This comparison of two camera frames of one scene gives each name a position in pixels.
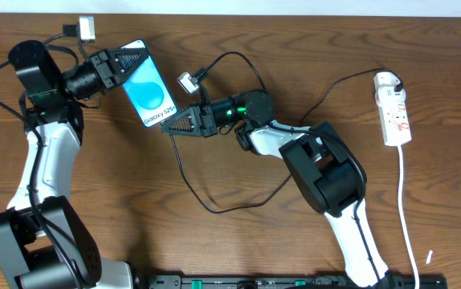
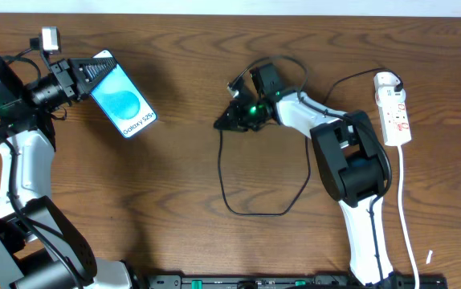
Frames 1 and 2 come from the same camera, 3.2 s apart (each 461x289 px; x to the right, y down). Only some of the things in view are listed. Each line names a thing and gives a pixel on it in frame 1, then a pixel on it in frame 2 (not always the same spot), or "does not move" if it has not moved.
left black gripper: (104, 69) → (65, 78)
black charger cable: (287, 177) → (307, 76)
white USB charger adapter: (384, 83) does not move
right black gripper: (205, 120) → (241, 113)
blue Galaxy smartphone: (147, 91) → (119, 96)
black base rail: (290, 282) does not move
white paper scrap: (430, 257) does not move
